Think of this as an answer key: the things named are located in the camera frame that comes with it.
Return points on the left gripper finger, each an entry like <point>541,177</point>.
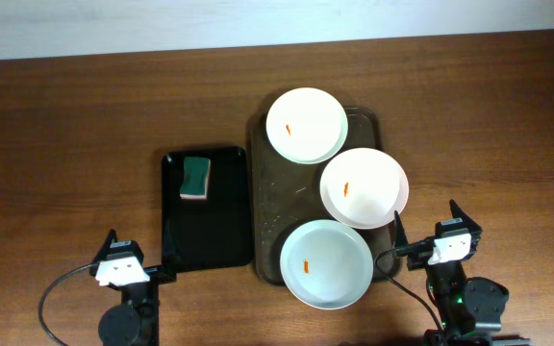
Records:
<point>105,247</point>
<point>170,251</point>

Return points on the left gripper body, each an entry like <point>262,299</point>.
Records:
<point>160,275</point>

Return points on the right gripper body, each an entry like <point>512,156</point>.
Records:
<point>416,260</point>

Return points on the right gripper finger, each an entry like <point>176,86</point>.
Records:
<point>400,236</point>
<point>466,221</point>

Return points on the white plate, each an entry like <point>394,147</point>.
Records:
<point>378,186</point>
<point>340,264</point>
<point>318,125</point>

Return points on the green and pink sponge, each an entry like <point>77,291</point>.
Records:
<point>195,184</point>

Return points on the white plate bottom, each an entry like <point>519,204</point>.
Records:
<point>340,264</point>

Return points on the white plate top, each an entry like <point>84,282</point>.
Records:
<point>318,125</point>

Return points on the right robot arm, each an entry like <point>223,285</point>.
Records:
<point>469,309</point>

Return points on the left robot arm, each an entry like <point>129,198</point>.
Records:
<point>135,320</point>

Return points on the black small tray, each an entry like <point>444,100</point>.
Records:
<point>216,232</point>

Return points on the orange food scrap middle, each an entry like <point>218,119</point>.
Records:
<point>346,189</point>

